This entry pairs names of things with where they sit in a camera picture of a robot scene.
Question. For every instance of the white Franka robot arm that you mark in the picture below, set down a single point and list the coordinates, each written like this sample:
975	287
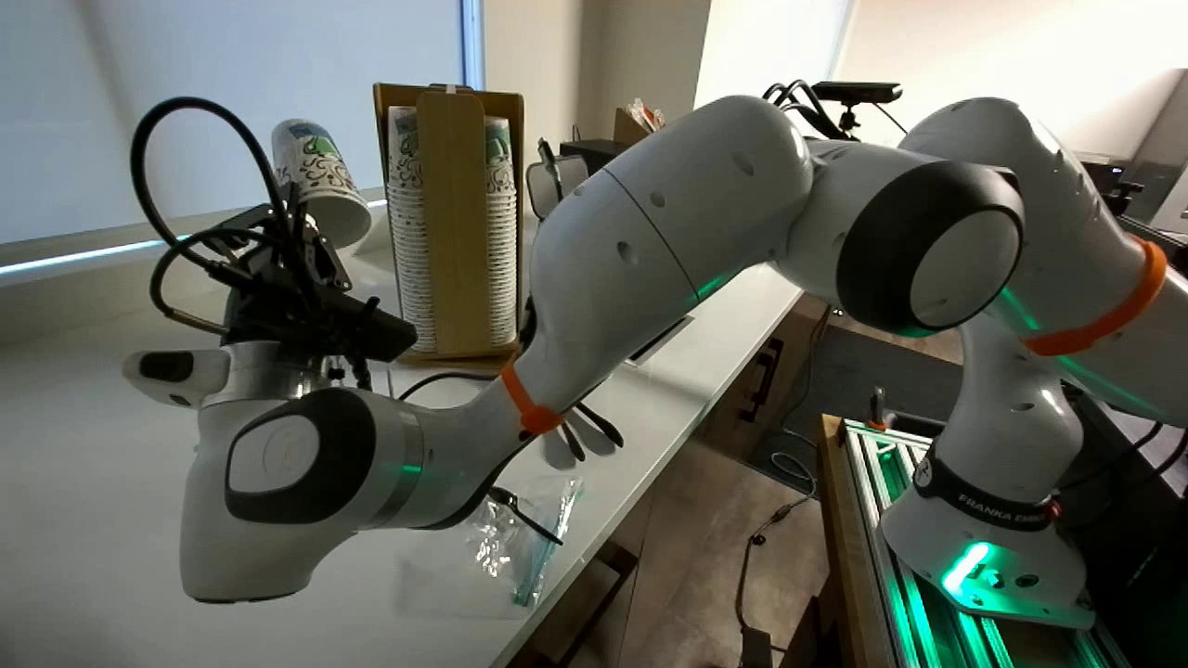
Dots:
694	235

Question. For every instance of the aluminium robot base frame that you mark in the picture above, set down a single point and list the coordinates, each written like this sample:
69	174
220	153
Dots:
868	545

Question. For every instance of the thin black utensil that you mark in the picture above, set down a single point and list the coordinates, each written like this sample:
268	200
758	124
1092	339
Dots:
525	518

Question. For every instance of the window with white blinds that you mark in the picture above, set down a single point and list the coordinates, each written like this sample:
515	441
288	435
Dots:
150	113

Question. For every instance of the black camera on stand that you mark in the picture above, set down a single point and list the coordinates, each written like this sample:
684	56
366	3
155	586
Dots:
854	94

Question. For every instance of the black tongs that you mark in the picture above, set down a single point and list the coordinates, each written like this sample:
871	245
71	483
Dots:
597	430

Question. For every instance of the wooden cup dispenser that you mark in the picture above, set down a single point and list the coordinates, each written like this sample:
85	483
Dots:
452	223

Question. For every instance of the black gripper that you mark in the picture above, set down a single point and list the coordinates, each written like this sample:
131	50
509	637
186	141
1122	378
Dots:
283	318

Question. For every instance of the printed paper cup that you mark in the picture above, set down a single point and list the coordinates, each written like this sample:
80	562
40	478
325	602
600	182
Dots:
317	170

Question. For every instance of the clear plastic bag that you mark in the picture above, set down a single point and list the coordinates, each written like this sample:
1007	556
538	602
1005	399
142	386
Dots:
533	558

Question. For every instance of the stack of printed paper cups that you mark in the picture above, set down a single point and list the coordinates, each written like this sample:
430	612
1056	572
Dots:
408	223
501	223

